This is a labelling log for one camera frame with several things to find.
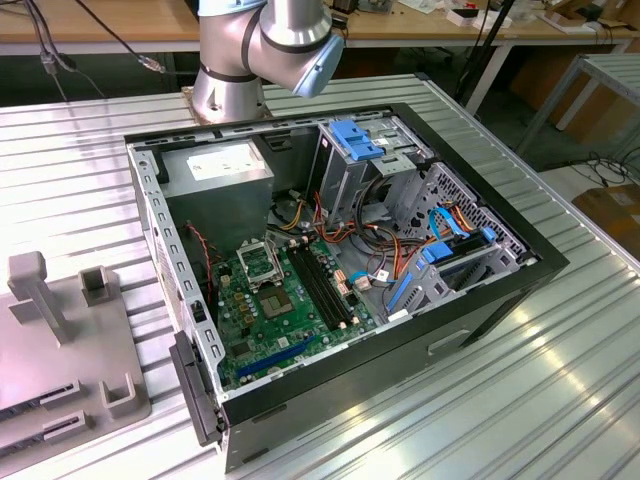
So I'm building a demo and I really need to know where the CPU socket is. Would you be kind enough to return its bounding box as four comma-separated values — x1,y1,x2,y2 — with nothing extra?
255,283,294,321

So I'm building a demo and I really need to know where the black RAM slot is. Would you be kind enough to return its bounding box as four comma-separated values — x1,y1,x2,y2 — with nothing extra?
305,240,354,324
299,242,346,326
292,244,337,329
285,245,331,331

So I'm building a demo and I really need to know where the grey metal drive cage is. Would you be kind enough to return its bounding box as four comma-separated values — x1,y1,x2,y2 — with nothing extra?
314,113,436,226

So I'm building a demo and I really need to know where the blue flat strip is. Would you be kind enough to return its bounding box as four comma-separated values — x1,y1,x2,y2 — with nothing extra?
385,269,417,321

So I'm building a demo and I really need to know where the green motherboard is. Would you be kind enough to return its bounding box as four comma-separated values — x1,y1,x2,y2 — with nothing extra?
212,234,381,394

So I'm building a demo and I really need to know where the blue drive bay latch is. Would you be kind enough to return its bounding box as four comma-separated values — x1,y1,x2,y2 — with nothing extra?
329,118,386,162

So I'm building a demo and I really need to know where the grey power supply unit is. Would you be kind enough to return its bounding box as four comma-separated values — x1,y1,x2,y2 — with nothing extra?
157,139,276,256

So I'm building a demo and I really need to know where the blue disk carrier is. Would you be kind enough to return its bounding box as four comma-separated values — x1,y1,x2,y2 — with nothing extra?
420,227,499,266

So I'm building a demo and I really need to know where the black case fan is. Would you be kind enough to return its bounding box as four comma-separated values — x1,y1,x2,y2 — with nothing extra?
182,222,221,306

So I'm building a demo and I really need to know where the blue expansion slot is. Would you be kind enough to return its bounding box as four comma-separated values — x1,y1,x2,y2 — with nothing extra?
235,333,317,381

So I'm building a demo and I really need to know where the perforated metal disk bay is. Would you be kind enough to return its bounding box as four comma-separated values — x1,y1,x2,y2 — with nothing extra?
379,162,539,324

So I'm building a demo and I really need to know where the black open PC case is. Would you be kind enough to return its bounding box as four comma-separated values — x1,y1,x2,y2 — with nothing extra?
122,102,571,474

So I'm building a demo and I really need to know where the black stand pole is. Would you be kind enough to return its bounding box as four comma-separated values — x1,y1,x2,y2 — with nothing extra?
457,0,519,109

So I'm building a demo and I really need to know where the white flat box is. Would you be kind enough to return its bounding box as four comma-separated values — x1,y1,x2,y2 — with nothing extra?
446,7,514,29

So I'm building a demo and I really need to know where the grey parts rack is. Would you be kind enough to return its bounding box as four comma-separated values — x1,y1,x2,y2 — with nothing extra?
0,252,154,474

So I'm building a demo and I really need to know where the long wooden desk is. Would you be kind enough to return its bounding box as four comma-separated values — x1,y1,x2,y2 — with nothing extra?
0,0,640,56

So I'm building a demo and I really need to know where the brown cardboard box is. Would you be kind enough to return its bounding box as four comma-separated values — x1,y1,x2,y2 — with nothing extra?
572,183,640,241

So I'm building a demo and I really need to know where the RAM stick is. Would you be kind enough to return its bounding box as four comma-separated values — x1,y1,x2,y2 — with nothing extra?
0,429,47,454
0,392,44,416

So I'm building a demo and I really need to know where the orange yellow wire bundle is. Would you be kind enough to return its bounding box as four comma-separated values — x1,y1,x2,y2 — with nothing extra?
269,189,426,281

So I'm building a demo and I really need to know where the thin wire locking lever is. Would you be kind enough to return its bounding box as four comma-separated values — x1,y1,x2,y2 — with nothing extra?
269,232,294,281

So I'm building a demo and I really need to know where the blue wire pale connector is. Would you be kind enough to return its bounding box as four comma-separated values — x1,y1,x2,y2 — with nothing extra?
347,269,374,292

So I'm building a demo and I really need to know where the black wire bundle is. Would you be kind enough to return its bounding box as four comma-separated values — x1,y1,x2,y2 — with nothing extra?
354,174,401,261

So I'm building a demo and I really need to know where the metal socket cover frame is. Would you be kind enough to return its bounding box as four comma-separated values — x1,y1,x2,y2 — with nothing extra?
235,238,287,294

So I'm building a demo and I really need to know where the blue looped wire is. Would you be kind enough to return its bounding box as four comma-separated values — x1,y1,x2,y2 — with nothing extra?
427,207,474,241

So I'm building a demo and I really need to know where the red black fan wire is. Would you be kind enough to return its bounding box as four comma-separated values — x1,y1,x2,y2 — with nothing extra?
184,223,219,306

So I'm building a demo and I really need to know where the grey metal frame table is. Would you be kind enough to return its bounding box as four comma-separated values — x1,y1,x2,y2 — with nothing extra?
517,52,640,161

